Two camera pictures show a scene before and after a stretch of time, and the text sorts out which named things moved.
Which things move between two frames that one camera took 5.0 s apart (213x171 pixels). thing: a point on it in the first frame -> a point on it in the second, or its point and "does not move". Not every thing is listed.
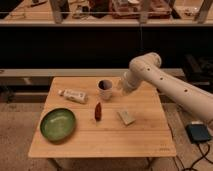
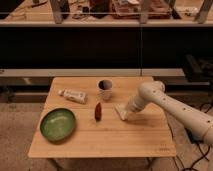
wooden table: (92, 117) does not move
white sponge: (126, 117) -> (121, 108)
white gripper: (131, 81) -> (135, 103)
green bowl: (57, 124) does not move
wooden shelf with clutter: (106, 12) does not move
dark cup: (105, 89) does not move
